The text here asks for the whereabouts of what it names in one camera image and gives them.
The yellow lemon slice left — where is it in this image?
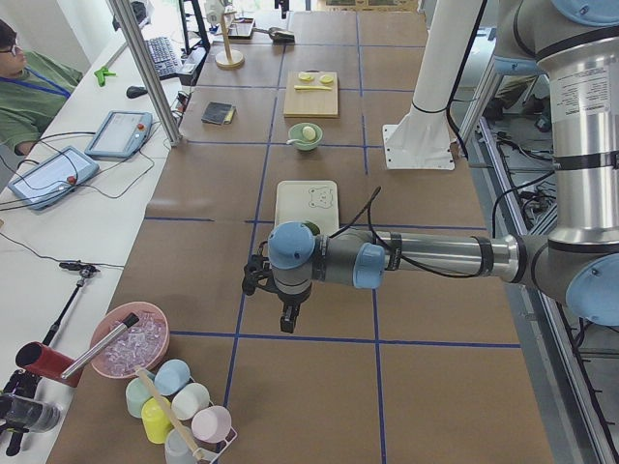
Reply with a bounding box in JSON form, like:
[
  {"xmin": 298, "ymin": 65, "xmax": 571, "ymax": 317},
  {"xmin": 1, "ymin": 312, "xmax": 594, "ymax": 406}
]
[{"xmin": 298, "ymin": 72, "xmax": 313, "ymax": 82}]

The wooden cutting board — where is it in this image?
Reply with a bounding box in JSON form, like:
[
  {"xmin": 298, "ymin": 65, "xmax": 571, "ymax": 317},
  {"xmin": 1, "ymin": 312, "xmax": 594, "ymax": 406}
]
[{"xmin": 283, "ymin": 71, "xmax": 339, "ymax": 118}]

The pink cup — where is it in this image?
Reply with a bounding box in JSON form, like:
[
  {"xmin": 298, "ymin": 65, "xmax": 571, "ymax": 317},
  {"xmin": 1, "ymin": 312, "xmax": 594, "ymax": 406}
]
[{"xmin": 191, "ymin": 405, "xmax": 232, "ymax": 444}]

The yellow lemon slice right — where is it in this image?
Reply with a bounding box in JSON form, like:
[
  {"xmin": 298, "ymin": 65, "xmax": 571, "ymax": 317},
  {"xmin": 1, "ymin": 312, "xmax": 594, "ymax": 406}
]
[{"xmin": 319, "ymin": 74, "xmax": 334, "ymax": 84}]

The white wire cup rack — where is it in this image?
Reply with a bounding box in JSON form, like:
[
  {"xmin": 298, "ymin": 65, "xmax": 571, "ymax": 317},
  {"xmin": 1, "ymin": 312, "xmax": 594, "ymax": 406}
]
[{"xmin": 183, "ymin": 380, "xmax": 238, "ymax": 463}]

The red cylinder bottle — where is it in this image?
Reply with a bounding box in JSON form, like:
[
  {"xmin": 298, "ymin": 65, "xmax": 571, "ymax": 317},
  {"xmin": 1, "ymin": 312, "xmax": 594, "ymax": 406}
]
[{"xmin": 15, "ymin": 341, "xmax": 81, "ymax": 388}]

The person in green shirt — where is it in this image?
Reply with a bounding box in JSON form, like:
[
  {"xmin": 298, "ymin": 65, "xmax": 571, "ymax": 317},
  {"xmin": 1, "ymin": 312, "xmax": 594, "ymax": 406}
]
[{"xmin": 1, "ymin": 21, "xmax": 83, "ymax": 156}]

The blue teach pendant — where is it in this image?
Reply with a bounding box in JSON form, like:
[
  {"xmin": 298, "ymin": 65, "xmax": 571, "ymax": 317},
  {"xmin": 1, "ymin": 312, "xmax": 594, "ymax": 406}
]
[
  {"xmin": 8, "ymin": 146, "xmax": 100, "ymax": 210},
  {"xmin": 84, "ymin": 110, "xmax": 153, "ymax": 160}
]

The metal scoop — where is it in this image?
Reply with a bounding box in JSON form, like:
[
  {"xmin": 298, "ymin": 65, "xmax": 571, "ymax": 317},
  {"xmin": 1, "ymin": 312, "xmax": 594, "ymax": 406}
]
[{"xmin": 252, "ymin": 26, "xmax": 295, "ymax": 44}]

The black computer mouse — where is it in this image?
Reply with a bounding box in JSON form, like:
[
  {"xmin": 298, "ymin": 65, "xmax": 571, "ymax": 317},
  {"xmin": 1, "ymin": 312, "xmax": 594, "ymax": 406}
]
[{"xmin": 126, "ymin": 86, "xmax": 148, "ymax": 100}]

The wooden mug tree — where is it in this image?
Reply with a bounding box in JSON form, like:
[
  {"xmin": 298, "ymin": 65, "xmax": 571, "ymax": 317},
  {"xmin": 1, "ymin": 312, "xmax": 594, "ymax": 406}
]
[{"xmin": 215, "ymin": 12, "xmax": 245, "ymax": 70}]

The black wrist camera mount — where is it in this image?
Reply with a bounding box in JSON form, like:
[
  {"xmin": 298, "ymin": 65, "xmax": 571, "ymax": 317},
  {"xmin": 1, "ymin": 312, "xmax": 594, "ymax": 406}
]
[{"xmin": 242, "ymin": 254, "xmax": 277, "ymax": 296}]

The black camera tripod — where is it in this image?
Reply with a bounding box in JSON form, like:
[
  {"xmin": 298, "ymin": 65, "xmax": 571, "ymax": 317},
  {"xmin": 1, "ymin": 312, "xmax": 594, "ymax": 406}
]
[{"xmin": 1, "ymin": 369, "xmax": 61, "ymax": 456}]

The metal tube tool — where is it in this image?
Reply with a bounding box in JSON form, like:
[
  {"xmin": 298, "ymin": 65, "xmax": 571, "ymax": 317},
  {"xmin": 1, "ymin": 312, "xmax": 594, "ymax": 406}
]
[{"xmin": 60, "ymin": 312, "xmax": 139, "ymax": 380}]

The yellow cup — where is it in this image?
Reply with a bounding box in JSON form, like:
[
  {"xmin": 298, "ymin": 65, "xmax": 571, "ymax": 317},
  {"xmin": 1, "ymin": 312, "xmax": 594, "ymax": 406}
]
[{"xmin": 140, "ymin": 397, "xmax": 173, "ymax": 445}]

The blue cup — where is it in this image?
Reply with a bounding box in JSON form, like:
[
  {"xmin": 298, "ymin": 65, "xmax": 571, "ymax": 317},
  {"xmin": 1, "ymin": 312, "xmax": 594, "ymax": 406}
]
[{"xmin": 154, "ymin": 359, "xmax": 191, "ymax": 396}]

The green ceramic bowl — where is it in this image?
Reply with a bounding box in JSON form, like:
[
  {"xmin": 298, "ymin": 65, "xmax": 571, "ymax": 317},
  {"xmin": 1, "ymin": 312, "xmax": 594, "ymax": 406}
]
[{"xmin": 286, "ymin": 122, "xmax": 323, "ymax": 151}]

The pink bowl with ice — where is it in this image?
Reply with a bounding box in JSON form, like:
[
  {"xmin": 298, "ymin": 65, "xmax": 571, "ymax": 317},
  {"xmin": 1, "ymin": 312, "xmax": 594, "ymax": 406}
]
[{"xmin": 91, "ymin": 302, "xmax": 170, "ymax": 379}]

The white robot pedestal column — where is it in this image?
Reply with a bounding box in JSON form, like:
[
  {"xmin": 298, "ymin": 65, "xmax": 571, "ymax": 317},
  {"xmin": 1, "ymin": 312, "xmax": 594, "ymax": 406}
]
[{"xmin": 383, "ymin": 0, "xmax": 486, "ymax": 170}]

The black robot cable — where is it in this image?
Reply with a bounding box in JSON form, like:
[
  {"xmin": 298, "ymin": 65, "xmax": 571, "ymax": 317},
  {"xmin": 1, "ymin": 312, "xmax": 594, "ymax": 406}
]
[{"xmin": 338, "ymin": 186, "xmax": 489, "ymax": 278}]

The black selfie stick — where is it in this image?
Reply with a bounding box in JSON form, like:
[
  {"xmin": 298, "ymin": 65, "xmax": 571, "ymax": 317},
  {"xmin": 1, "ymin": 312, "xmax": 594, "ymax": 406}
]
[{"xmin": 42, "ymin": 261, "xmax": 100, "ymax": 346}]

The white bear tray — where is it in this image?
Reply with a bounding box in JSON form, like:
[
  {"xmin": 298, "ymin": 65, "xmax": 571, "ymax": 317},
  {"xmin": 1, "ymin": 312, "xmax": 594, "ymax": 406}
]
[{"xmin": 275, "ymin": 180, "xmax": 339, "ymax": 234}]

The black keyboard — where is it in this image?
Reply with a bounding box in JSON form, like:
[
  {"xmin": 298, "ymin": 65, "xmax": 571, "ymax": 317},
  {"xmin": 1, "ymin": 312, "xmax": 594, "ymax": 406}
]
[{"xmin": 145, "ymin": 37, "xmax": 182, "ymax": 80}]

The blue teach pendant near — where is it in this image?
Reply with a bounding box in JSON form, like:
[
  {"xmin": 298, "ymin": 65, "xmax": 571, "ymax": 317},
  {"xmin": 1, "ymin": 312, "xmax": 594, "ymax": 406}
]
[{"xmin": 8, "ymin": 146, "xmax": 100, "ymax": 210}]

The dark sponge cloth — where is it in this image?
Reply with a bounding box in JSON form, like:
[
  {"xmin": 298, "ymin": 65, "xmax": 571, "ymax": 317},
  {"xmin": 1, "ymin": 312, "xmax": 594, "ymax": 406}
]
[{"xmin": 201, "ymin": 101, "xmax": 236, "ymax": 126}]

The aluminium frame post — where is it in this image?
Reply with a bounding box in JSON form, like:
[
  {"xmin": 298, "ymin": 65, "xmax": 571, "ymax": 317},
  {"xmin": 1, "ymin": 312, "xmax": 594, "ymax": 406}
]
[{"xmin": 108, "ymin": 0, "xmax": 182, "ymax": 147}]

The green clamp tool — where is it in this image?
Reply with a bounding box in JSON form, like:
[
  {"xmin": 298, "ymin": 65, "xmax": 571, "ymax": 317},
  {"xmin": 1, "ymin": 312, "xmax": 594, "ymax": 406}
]
[{"xmin": 94, "ymin": 67, "xmax": 116, "ymax": 87}]

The white cup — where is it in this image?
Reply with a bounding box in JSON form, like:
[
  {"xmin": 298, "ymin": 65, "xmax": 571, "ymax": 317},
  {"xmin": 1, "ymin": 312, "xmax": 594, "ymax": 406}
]
[{"xmin": 171, "ymin": 382, "xmax": 211, "ymax": 421}]

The mint green cup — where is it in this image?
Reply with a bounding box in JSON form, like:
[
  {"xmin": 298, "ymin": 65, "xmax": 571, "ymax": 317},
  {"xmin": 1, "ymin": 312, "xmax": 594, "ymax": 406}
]
[{"xmin": 125, "ymin": 377, "xmax": 152, "ymax": 419}]

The blue teach pendant far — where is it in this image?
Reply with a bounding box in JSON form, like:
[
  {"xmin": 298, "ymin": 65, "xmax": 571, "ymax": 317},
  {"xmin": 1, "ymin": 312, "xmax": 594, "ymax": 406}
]
[{"xmin": 84, "ymin": 110, "xmax": 153, "ymax": 160}]

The yellow lemon slice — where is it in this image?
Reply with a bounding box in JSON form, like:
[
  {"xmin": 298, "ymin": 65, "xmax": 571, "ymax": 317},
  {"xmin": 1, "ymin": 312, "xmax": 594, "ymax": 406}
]
[
  {"xmin": 319, "ymin": 74, "xmax": 334, "ymax": 84},
  {"xmin": 298, "ymin": 72, "xmax": 313, "ymax": 82}
]

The grey cup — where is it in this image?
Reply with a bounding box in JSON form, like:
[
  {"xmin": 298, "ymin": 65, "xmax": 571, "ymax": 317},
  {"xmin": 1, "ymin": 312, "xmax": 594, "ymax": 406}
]
[{"xmin": 164, "ymin": 429, "xmax": 197, "ymax": 464}]

